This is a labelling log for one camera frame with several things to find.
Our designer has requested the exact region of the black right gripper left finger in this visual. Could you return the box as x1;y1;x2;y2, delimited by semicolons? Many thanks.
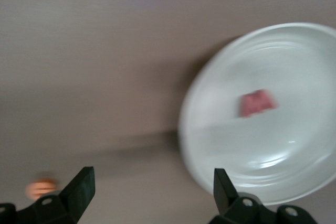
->
0;166;96;224

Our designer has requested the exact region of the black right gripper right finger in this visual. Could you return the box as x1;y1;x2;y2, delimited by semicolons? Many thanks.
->
207;168;320;224

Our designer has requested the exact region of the pink foam letter w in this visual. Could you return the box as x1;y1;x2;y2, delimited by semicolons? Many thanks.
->
239;89;279;119

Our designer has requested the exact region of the orange foam digit nine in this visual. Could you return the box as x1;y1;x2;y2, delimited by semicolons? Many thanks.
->
25;178;59;200

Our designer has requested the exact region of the beige round plate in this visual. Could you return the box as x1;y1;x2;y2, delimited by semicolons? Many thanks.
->
177;22;336;207

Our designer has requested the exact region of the brown table cover sheet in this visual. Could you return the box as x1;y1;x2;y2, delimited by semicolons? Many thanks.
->
0;0;336;224

